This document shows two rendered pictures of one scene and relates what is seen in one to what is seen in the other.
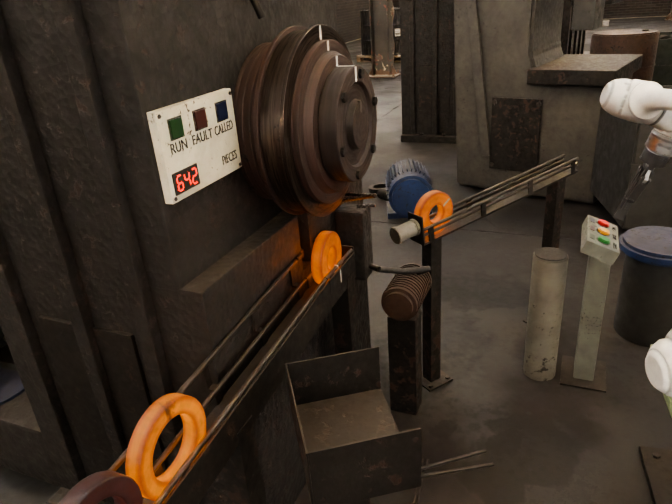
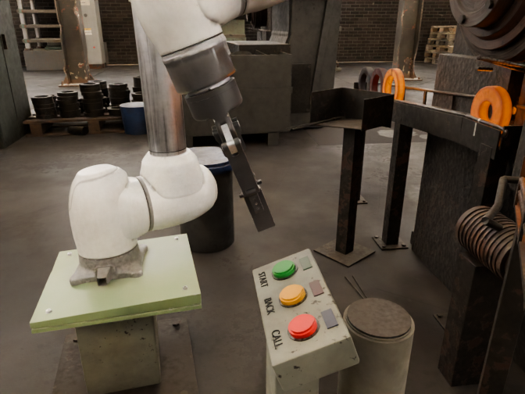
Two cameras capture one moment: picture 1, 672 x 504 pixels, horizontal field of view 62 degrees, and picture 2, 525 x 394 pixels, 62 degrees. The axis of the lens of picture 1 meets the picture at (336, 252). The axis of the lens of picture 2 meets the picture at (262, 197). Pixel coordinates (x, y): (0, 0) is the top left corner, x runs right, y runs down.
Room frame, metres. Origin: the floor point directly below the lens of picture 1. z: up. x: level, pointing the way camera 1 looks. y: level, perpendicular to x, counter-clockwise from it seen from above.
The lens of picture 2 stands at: (2.21, -1.26, 0.99)
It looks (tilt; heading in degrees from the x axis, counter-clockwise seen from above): 22 degrees down; 148
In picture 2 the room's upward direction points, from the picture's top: straight up
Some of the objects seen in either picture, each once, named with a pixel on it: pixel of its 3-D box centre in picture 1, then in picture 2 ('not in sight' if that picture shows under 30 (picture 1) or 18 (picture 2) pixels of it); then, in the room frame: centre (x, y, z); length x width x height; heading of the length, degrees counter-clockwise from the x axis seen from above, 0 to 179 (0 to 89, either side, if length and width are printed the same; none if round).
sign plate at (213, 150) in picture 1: (200, 142); not in sight; (1.17, 0.27, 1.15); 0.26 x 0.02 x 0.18; 155
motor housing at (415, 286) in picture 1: (408, 340); (483, 309); (1.68, -0.23, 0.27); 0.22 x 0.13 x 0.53; 155
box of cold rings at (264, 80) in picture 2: not in sight; (224, 92); (-1.35, 0.54, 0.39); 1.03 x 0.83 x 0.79; 69
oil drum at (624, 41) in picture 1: (618, 79); not in sight; (5.60, -2.90, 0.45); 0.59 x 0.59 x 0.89
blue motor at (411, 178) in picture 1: (408, 186); not in sight; (3.65, -0.53, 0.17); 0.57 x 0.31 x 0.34; 175
